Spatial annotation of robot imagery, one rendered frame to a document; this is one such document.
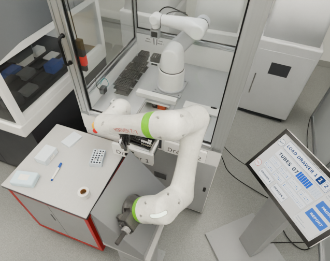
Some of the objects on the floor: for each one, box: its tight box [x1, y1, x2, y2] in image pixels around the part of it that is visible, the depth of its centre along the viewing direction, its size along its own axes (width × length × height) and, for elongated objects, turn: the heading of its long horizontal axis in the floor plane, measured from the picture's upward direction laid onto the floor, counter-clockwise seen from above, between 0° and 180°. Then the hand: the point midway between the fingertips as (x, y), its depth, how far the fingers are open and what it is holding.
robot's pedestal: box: [103, 225, 166, 261], centre depth 169 cm, size 30×30×76 cm
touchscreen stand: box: [205, 197, 290, 261], centre depth 170 cm, size 50×45×102 cm
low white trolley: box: [1, 124, 125, 251], centre depth 197 cm, size 58×62×76 cm
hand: (126, 148), depth 157 cm, fingers closed, pressing on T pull
